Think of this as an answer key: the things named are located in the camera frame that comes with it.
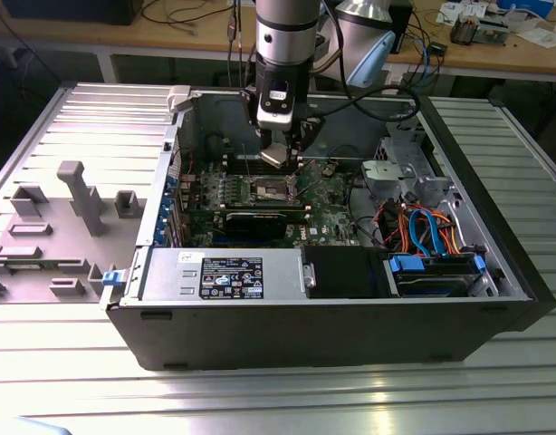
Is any blue wire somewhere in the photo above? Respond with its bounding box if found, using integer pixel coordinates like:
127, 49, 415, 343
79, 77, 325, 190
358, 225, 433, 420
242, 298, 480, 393
407, 206, 449, 259

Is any white leaflet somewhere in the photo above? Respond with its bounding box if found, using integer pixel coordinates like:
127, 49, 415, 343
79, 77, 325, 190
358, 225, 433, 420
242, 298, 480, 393
440, 0, 487, 24

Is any silver CPU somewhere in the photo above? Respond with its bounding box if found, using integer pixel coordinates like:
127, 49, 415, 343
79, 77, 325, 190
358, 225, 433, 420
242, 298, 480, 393
259, 142, 291, 169

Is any grey electronic module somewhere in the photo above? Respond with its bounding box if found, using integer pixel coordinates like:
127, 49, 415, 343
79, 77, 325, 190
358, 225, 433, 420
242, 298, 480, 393
475, 15, 510, 46

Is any hard disk in blue carrier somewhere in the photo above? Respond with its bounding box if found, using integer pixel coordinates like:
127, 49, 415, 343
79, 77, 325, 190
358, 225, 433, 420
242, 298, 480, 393
384, 253, 487, 298

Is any dark RAM stick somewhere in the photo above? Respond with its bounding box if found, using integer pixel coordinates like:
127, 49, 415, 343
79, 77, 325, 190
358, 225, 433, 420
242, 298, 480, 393
225, 206, 309, 224

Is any orange wire bundle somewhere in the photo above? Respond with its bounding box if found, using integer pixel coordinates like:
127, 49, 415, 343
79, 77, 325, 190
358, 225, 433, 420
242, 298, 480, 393
422, 206, 465, 255

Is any thick black camera cable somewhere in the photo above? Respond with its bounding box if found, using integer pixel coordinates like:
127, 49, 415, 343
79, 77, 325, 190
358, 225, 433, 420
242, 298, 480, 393
304, 26, 422, 122

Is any red wire bundle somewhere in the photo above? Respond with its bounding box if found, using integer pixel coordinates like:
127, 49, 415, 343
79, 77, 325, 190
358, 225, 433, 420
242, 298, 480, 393
377, 201, 406, 248

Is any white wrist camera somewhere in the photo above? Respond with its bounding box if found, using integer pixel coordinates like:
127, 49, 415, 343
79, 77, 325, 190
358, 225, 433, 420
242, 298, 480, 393
255, 76, 298, 133

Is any silver power supply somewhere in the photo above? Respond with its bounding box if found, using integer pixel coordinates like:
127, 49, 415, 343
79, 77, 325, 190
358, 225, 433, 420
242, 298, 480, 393
140, 247, 304, 303

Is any wooden workbench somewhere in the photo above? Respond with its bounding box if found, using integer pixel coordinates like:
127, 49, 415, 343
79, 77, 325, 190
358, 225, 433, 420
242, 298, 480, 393
0, 0, 556, 87

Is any white paper sheet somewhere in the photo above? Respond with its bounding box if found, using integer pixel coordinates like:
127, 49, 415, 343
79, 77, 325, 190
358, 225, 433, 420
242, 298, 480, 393
517, 26, 556, 51

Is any pale grey case latch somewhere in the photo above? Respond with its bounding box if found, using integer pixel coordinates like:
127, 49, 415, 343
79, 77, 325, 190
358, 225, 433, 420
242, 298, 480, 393
167, 84, 193, 114

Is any black RAM slot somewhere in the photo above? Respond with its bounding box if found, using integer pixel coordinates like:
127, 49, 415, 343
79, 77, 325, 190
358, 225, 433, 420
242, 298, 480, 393
224, 159, 306, 166
225, 168, 307, 176
224, 163, 306, 170
223, 155, 305, 162

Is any green motherboard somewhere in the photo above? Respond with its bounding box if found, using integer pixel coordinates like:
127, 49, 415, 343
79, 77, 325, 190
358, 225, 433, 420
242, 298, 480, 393
177, 153, 381, 249

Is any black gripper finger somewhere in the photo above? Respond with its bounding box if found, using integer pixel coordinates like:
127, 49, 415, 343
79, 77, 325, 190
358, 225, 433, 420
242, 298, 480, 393
239, 88, 273, 149
290, 115, 327, 158

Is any metal heat sink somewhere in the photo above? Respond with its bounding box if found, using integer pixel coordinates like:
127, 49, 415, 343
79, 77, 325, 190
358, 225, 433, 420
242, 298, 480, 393
449, 13, 481, 46

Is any pale blue plastic object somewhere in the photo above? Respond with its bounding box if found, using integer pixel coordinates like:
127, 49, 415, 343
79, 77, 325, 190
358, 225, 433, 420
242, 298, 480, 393
13, 414, 73, 435

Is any black PC case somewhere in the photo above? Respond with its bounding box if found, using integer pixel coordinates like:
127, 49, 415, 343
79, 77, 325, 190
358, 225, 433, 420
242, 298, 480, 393
99, 83, 556, 372

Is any grey parts rack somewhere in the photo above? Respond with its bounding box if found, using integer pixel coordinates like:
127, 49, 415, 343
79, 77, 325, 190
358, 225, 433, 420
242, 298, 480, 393
0, 160, 148, 305

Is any blue cardboard box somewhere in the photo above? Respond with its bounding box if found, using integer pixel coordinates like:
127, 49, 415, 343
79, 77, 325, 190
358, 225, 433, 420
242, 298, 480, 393
499, 0, 555, 19

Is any silver drive cage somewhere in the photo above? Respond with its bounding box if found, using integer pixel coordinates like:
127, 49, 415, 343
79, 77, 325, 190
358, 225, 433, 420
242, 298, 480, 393
359, 112, 463, 214

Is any black graphics card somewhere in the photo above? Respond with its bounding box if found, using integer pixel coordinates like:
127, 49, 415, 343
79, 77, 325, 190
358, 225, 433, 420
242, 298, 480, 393
223, 211, 289, 244

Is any black rectangular box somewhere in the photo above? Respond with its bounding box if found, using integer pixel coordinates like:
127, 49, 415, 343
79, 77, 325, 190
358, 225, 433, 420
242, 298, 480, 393
388, 0, 415, 55

